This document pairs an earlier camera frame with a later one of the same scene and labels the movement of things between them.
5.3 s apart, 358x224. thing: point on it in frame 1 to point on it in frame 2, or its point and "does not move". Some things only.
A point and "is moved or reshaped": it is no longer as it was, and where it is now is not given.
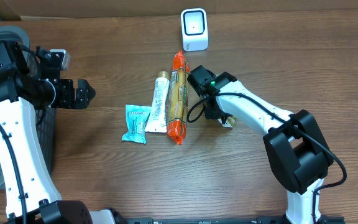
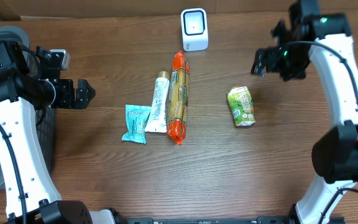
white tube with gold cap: [158, 121] does not move
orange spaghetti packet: [177, 118] does not move
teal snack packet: [136, 117] does not move
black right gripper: [214, 112] to [266, 60]
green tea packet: [229, 121] is moved or reshaped
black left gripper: [73, 93] does not move
